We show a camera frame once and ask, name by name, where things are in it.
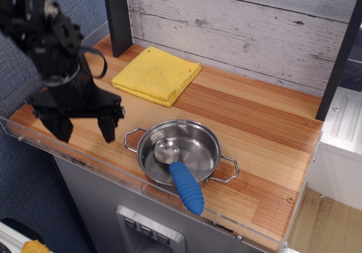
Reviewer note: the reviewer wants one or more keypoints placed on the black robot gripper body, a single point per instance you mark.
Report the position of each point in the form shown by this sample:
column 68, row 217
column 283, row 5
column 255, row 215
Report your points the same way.
column 77, row 98

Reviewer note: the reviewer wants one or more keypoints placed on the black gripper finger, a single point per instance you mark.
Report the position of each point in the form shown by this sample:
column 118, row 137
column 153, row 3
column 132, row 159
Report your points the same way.
column 107, row 127
column 60, row 127

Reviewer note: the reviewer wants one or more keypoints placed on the yellow towel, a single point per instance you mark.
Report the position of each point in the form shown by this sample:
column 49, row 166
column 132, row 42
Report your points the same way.
column 156, row 76

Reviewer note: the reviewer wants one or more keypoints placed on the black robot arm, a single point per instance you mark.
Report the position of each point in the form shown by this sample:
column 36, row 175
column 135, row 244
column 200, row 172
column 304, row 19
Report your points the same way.
column 53, row 43

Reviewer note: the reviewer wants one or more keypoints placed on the stainless steel pot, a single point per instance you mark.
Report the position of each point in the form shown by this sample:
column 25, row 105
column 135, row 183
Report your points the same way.
column 185, row 141

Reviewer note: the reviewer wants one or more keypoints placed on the silver button control panel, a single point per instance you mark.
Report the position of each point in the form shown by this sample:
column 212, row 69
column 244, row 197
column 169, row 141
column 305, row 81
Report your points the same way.
column 143, row 234

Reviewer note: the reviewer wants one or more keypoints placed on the clear acrylic table guard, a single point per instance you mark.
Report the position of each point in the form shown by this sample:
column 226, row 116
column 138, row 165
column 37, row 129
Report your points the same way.
column 267, row 133

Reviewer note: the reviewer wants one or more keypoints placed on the yellow object bottom left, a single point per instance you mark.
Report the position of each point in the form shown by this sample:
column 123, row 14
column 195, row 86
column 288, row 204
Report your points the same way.
column 34, row 247

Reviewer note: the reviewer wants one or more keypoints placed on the white ribbed appliance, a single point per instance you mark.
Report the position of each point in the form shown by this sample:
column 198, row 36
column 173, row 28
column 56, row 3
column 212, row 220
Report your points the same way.
column 335, row 171

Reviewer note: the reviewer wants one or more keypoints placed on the blue handled metal spoon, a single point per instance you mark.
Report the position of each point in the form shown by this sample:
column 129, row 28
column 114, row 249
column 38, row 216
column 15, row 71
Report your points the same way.
column 181, row 176

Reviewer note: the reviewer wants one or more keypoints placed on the black left vertical post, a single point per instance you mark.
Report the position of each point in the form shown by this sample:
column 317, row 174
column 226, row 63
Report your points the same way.
column 119, row 26

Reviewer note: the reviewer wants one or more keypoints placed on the black vertical post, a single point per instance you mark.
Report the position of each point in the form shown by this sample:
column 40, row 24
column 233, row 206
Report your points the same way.
column 119, row 26
column 342, row 57

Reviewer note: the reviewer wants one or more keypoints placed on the black right vertical post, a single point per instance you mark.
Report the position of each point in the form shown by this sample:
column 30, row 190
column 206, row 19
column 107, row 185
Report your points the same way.
column 342, row 57

